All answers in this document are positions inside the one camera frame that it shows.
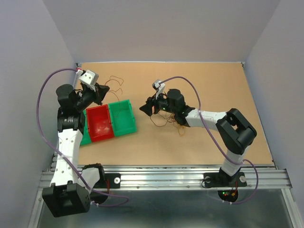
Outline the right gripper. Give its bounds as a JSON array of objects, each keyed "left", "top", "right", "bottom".
[{"left": 139, "top": 91, "right": 177, "bottom": 117}]

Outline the pulled-out red wire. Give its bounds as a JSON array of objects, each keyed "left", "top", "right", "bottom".
[{"left": 104, "top": 76, "right": 124, "bottom": 118}]

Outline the wire bundle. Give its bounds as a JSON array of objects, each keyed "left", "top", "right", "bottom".
[{"left": 149, "top": 111, "right": 188, "bottom": 137}]

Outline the green bin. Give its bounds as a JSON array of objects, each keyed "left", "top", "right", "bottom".
[
  {"left": 108, "top": 99, "right": 137, "bottom": 137},
  {"left": 80, "top": 110, "right": 92, "bottom": 146}
]

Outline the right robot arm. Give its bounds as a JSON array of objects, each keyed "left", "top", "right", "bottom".
[{"left": 139, "top": 89, "right": 257, "bottom": 188}]

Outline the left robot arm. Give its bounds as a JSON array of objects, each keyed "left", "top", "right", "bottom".
[{"left": 42, "top": 83, "right": 110, "bottom": 218}]

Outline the red bin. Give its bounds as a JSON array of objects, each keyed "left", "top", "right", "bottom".
[{"left": 86, "top": 104, "right": 114, "bottom": 143}]

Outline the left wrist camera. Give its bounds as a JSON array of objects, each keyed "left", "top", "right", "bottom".
[{"left": 79, "top": 70, "right": 99, "bottom": 87}]

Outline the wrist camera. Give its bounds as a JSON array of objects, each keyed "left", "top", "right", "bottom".
[
  {"left": 79, "top": 70, "right": 99, "bottom": 87},
  {"left": 152, "top": 79, "right": 165, "bottom": 99}
]

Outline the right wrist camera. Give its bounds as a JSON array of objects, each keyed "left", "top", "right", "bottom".
[{"left": 152, "top": 79, "right": 165, "bottom": 99}]

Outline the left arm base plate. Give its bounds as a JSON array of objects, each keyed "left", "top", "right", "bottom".
[{"left": 85, "top": 172, "right": 121, "bottom": 189}]

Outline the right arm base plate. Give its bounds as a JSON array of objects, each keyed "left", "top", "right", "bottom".
[{"left": 201, "top": 172, "right": 247, "bottom": 189}]

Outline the aluminium rail frame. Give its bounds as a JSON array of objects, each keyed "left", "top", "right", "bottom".
[{"left": 39, "top": 62, "right": 293, "bottom": 190}]

